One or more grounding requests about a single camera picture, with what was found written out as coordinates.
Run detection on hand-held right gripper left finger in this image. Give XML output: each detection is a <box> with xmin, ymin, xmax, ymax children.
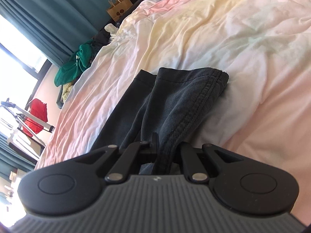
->
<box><xmin>73</xmin><ymin>133</ymin><xmax>159</xmax><ymax>182</ymax></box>

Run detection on dark-framed window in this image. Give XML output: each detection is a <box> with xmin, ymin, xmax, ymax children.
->
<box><xmin>0</xmin><ymin>15</ymin><xmax>52</xmax><ymax>118</ymax></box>

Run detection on white crumpled cloth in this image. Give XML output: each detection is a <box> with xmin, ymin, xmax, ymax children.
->
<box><xmin>104</xmin><ymin>23</ymin><xmax>120</xmax><ymax>38</ymax></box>

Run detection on red garment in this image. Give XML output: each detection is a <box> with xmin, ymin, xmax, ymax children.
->
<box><xmin>24</xmin><ymin>99</ymin><xmax>48</xmax><ymax>134</ymax></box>

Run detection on pale yellow knitted cloth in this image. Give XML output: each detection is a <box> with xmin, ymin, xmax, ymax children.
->
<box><xmin>61</xmin><ymin>81</ymin><xmax>79</xmax><ymax>103</ymax></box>

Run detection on metal clothes drying rack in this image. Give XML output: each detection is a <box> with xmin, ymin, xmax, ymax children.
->
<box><xmin>0</xmin><ymin>98</ymin><xmax>55</xmax><ymax>161</ymax></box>

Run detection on dark grey pants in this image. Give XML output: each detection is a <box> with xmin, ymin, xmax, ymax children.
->
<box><xmin>91</xmin><ymin>67</ymin><xmax>229</xmax><ymax>175</ymax></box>

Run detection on brown paper bag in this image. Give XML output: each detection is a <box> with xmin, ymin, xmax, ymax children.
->
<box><xmin>106</xmin><ymin>0</ymin><xmax>133</xmax><ymax>22</ymax></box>

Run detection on dark clothes pile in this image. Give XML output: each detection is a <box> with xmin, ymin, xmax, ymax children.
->
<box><xmin>91</xmin><ymin>30</ymin><xmax>117</xmax><ymax>54</ymax></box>

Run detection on green garment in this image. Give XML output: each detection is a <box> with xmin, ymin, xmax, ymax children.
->
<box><xmin>54</xmin><ymin>43</ymin><xmax>100</xmax><ymax>87</ymax></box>

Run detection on pastel tie-dye bed sheet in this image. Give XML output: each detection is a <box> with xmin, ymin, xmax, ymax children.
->
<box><xmin>34</xmin><ymin>0</ymin><xmax>311</xmax><ymax>224</ymax></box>

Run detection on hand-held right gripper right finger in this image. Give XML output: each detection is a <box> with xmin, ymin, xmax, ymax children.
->
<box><xmin>180</xmin><ymin>142</ymin><xmax>243</xmax><ymax>182</ymax></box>

